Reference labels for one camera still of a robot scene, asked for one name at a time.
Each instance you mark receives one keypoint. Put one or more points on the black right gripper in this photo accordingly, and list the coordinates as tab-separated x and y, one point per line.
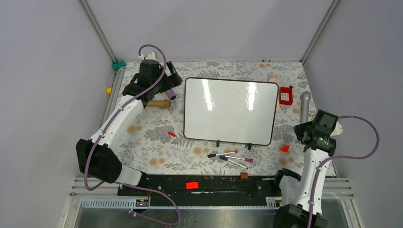
298	129

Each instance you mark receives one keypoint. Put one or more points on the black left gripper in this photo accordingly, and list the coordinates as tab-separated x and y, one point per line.
171	81

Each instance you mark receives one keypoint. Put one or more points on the white whiteboard black frame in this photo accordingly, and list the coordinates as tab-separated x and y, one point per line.
229	111

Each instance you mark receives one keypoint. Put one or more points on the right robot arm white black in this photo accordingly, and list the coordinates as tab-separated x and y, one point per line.
302	193

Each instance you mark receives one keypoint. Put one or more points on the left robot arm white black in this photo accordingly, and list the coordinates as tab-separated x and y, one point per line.
96	156

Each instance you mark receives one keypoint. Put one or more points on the pink cap whiteboard marker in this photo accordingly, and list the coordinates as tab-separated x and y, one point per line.
238	158

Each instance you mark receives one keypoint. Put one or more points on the blue cap whiteboard marker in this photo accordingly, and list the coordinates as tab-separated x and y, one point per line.
233	162

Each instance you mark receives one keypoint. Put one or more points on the black cap whiteboard marker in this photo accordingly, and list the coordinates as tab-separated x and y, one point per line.
220	154

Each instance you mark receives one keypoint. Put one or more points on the purple glitter toy microphone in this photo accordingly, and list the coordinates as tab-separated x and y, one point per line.
171	94

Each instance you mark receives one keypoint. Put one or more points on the orange red cone piece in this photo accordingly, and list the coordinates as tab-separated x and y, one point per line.
285	149

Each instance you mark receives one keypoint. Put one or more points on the gold toy microphone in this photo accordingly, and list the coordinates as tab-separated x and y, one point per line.
164	104

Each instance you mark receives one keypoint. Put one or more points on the silver toy microphone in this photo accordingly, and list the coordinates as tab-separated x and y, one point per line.
305	101

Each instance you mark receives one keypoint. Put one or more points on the red small box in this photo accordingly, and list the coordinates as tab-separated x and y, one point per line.
286	95

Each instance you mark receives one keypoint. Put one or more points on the peach cylinder toy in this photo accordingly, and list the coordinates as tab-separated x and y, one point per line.
273	79

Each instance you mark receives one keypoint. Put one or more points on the teal corner clip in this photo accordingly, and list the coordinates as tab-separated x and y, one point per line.
118	65

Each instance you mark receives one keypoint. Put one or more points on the yellow small cube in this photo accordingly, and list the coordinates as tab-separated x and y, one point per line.
109	91

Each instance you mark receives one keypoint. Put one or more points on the floral table mat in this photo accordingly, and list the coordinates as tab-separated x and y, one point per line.
147	146

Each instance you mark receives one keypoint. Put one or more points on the brown small block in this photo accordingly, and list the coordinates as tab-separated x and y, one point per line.
244	176

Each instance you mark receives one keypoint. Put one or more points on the red tape patch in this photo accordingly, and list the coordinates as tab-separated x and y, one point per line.
192	185

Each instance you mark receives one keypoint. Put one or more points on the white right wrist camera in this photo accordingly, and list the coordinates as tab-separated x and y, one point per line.
338	129

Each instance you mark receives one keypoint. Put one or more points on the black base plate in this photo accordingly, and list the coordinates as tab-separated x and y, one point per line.
211	187

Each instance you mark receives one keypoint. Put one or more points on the left aluminium frame post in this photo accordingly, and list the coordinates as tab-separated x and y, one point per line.
98	30

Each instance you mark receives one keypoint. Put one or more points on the aluminium frame post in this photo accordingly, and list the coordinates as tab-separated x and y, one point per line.
98	30
325	20

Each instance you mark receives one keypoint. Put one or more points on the right aluminium frame post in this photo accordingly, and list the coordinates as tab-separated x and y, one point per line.
325	20

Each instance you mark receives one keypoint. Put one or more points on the slotted cable duct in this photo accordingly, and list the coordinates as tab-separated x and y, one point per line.
160	203

